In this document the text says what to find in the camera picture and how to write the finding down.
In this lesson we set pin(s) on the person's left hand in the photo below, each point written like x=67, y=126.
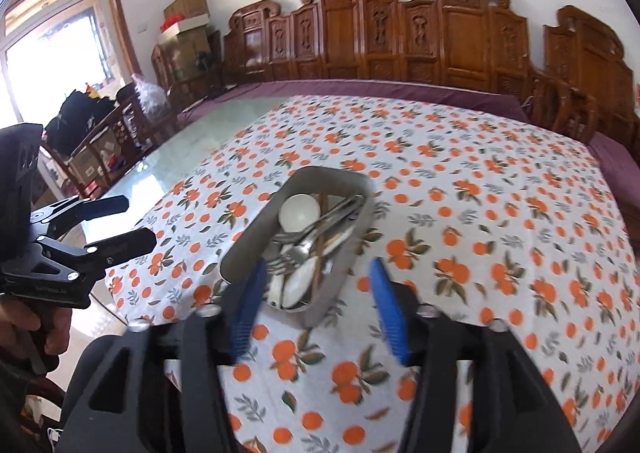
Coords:
x=55, y=330

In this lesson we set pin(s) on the white plastic ladle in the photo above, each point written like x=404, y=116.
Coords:
x=299, y=213

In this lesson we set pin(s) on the wooden door frame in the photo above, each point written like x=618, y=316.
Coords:
x=122, y=23

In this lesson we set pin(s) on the short purple seat cushion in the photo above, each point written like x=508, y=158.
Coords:
x=620, y=168

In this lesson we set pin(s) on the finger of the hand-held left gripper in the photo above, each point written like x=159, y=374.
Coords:
x=95, y=209
x=120, y=245

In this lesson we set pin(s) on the clear plastic bag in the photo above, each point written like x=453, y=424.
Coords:
x=150, y=95

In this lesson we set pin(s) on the carved wooden armchair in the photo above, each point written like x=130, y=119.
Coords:
x=590, y=63

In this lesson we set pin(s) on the brown cardboard box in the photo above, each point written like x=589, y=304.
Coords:
x=186, y=5

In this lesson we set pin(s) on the stack of cardboard boxes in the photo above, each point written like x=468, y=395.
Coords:
x=190, y=55

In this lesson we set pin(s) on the orange fruit print tablecloth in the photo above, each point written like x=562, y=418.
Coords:
x=450, y=233

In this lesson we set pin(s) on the wooden armchair with boxes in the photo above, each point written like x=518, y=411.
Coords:
x=175, y=88

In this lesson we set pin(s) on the long purple seat cushion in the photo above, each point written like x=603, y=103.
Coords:
x=350, y=90

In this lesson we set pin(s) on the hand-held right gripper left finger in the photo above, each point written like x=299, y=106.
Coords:
x=245, y=313

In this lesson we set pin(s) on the dark wooden chopstick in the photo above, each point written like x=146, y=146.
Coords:
x=316, y=268

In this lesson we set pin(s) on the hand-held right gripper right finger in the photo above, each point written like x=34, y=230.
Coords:
x=387, y=313

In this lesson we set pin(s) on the white box with red item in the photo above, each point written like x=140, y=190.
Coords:
x=182, y=30

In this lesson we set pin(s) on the metal rectangular tray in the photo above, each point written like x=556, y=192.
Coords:
x=345, y=278

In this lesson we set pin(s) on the carved wooden sofa bench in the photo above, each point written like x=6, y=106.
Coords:
x=400, y=33

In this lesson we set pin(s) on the wooden dining chair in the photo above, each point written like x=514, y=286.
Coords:
x=100, y=133

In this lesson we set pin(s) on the black bag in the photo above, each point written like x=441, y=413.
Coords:
x=80, y=113

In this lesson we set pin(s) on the white plastic spoon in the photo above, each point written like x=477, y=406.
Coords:
x=295, y=283

